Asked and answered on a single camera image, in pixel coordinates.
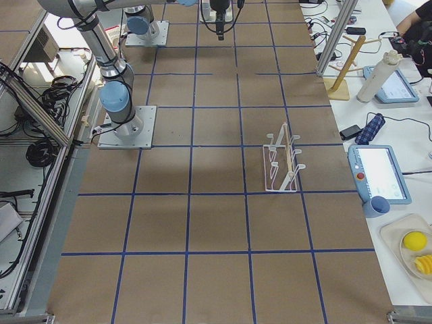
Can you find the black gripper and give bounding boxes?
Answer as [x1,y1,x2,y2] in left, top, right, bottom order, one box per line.
[209,0,230,41]

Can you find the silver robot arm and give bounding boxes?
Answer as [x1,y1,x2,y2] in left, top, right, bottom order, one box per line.
[38,1,160,138]
[124,5,159,39]

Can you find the dark blue cup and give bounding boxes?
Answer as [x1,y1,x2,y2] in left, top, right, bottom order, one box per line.
[362,196,390,218]

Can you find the wooden mug tree stand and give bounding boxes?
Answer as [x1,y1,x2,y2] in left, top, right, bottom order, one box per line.
[323,35,381,101]

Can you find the white cylindrical bottle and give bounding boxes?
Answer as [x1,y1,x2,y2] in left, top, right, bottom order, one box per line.
[356,49,403,103]

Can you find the black power adapter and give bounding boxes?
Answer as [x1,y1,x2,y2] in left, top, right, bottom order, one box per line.
[340,124,362,141]

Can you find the plaid fabric pouch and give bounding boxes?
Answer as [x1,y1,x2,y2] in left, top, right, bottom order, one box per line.
[354,113,385,145]

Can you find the far blue teach pendant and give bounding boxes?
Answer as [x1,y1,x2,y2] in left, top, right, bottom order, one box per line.
[375,69,419,104]

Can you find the blue teach pendant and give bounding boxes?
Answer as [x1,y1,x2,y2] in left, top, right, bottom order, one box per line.
[375,69,419,104]
[348,144,412,205]

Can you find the near blue teach pendant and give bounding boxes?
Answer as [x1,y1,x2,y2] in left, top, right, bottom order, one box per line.
[348,144,412,205]

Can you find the beige tray with fruit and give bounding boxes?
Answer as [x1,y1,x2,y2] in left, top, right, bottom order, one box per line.
[379,213,431,304]

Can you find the yellow lemon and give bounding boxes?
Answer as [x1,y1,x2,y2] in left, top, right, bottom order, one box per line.
[402,231,427,251]

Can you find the yellow banana slices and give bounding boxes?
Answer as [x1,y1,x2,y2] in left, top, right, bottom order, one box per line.
[414,254,432,275]

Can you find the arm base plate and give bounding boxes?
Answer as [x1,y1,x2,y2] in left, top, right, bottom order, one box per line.
[126,21,169,47]
[97,106,157,149]

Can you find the white wire cup rack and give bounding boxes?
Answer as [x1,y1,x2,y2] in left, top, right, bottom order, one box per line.
[262,122,306,193]

